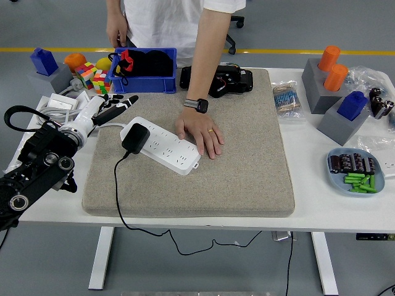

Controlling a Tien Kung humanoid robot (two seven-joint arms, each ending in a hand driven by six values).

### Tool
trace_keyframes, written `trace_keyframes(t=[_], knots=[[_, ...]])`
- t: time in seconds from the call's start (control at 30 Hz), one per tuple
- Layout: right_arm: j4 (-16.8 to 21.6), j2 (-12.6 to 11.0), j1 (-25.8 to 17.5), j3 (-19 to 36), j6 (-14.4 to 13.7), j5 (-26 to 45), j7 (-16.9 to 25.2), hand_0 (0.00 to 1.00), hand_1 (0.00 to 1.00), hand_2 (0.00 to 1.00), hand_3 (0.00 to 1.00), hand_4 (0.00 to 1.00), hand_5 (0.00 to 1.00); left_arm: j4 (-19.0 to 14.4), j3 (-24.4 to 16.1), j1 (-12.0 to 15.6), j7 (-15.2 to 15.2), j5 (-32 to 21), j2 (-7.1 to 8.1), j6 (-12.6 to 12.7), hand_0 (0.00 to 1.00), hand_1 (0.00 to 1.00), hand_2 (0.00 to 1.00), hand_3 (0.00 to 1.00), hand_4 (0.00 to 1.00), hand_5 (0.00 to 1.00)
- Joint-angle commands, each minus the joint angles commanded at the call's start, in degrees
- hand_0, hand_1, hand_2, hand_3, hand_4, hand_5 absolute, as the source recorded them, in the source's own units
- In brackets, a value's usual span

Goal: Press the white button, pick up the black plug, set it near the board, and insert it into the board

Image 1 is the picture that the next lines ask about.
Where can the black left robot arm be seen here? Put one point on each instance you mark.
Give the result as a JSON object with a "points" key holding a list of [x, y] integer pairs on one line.
{"points": [[37, 172]]}

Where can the person's torso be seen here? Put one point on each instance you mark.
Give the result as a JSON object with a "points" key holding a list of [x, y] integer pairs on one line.
{"points": [[160, 21]]}

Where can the black pouch with red trim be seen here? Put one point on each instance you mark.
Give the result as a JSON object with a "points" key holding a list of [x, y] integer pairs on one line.
{"points": [[154, 64]]}

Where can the orange ball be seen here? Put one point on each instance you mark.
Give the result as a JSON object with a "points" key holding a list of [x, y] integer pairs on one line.
{"points": [[75, 60]]}

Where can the orange cylinder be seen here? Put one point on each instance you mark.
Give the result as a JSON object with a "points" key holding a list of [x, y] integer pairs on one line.
{"points": [[335, 77], [329, 58]]}

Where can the white mains plug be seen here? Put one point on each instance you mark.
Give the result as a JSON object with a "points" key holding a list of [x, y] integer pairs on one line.
{"points": [[76, 84]]}

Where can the white power strip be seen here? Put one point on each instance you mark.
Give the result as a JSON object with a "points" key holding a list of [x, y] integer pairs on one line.
{"points": [[172, 151]]}

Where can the white table leg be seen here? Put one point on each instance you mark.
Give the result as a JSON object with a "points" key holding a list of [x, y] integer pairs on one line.
{"points": [[324, 265], [101, 259]]}

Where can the person's right forearm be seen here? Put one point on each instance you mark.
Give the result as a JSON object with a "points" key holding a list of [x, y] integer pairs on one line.
{"points": [[115, 6]]}

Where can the black mechanical module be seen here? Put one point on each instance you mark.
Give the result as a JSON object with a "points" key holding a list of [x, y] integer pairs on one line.
{"points": [[240, 81]]}

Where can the metal bracket under table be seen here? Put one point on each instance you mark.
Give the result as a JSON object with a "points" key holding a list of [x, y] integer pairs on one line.
{"points": [[282, 235]]}

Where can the black wrist watch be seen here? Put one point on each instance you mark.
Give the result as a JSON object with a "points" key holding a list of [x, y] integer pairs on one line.
{"points": [[200, 105]]}

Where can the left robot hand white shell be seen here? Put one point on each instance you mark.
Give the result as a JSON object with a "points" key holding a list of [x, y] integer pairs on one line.
{"points": [[88, 112]]}

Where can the person's left hand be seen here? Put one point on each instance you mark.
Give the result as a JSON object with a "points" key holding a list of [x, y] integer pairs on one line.
{"points": [[199, 128]]}

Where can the white wall switch box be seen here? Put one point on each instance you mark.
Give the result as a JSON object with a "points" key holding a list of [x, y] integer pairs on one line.
{"points": [[63, 101]]}

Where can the clear bag of resistors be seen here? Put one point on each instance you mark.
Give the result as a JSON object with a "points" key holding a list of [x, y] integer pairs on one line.
{"points": [[287, 100]]}

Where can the black desk height controller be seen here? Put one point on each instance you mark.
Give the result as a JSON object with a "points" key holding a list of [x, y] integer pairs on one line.
{"points": [[375, 237]]}

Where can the clear bag with white parts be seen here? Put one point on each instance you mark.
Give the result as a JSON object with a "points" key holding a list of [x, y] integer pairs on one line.
{"points": [[382, 145]]}

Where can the green battery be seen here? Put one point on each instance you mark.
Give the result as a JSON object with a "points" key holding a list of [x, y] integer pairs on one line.
{"points": [[354, 179], [372, 182], [355, 175], [358, 190], [368, 188], [351, 182]]}

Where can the light blue plate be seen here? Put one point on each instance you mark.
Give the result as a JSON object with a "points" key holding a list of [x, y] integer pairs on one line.
{"points": [[336, 183]]}

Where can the blue plastic bin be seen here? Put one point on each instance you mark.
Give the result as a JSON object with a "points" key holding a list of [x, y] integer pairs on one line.
{"points": [[142, 86]]}

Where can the person's left forearm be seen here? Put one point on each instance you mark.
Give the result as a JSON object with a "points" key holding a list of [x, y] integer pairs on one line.
{"points": [[206, 55]]}

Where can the crumpled clear plastic bag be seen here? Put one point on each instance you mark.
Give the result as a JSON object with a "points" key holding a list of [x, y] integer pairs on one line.
{"points": [[361, 78]]}

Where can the black office chair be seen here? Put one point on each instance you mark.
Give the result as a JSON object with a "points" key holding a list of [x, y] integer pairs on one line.
{"points": [[232, 49]]}

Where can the person's right hand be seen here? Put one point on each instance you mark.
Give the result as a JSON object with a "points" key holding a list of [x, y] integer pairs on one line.
{"points": [[117, 29]]}

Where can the large grey block holder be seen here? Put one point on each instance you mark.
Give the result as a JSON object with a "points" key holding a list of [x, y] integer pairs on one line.
{"points": [[321, 98]]}

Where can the colourful puzzle cube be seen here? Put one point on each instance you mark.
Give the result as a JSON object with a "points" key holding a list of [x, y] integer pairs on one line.
{"points": [[102, 81], [85, 74]]}

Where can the yellow ball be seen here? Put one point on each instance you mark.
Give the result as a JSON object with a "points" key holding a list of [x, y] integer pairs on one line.
{"points": [[103, 63]]}

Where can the grey-brown mat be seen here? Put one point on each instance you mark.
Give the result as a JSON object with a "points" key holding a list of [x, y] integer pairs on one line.
{"points": [[247, 169]]}

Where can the blue plastic block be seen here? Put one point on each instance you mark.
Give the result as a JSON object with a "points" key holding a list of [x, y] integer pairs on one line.
{"points": [[351, 106], [44, 61]]}

